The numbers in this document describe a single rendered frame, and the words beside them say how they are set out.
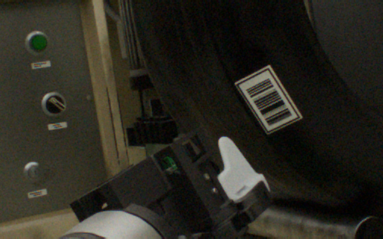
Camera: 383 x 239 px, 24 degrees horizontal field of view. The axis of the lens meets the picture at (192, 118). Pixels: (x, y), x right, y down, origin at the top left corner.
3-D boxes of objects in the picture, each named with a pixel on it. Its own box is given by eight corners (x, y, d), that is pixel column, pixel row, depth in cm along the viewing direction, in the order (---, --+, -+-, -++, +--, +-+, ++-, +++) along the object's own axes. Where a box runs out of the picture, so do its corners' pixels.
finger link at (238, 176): (256, 115, 75) (212, 145, 67) (292, 177, 75) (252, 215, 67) (226, 131, 76) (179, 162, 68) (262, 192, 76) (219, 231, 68)
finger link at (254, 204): (277, 172, 70) (235, 209, 62) (287, 189, 70) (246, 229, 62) (228, 196, 72) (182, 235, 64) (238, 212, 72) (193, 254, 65)
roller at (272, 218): (241, 190, 122) (248, 222, 123) (211, 200, 121) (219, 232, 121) (392, 212, 90) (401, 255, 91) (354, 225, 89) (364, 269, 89)
